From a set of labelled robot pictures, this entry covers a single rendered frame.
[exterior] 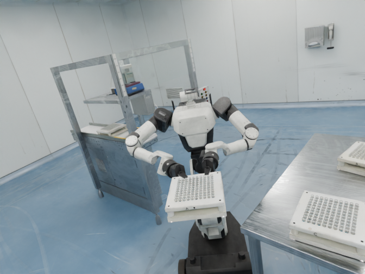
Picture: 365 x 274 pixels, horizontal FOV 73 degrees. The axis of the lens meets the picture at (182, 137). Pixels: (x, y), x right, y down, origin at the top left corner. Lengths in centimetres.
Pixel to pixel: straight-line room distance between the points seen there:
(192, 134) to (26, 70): 441
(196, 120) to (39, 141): 441
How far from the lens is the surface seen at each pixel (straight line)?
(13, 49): 558
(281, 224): 119
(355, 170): 155
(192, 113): 156
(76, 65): 258
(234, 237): 216
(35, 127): 557
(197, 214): 105
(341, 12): 530
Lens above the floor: 167
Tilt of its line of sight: 21 degrees down
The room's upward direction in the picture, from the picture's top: 12 degrees counter-clockwise
